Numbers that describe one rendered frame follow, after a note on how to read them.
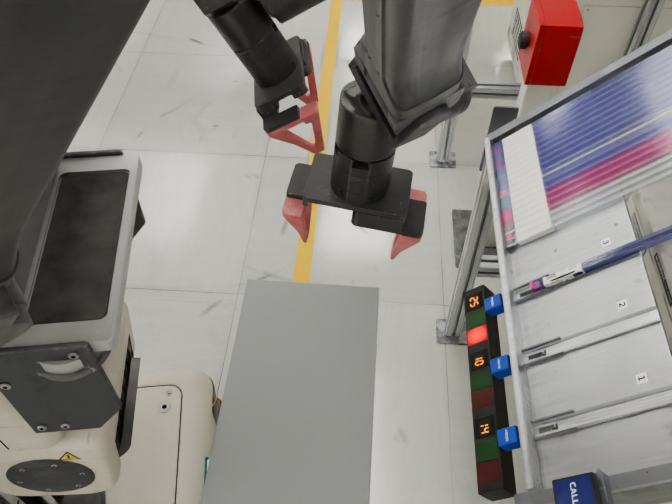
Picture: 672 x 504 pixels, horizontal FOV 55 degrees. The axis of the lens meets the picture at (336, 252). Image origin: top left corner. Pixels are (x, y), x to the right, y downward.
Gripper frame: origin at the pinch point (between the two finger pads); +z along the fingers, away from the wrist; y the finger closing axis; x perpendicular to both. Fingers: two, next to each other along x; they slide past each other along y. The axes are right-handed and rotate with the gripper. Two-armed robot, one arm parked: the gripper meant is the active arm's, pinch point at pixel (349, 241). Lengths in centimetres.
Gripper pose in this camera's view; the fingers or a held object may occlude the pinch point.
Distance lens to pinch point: 70.7
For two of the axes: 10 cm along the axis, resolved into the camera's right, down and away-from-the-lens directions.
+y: -9.8, -1.9, 0.5
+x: -1.8, 7.6, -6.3
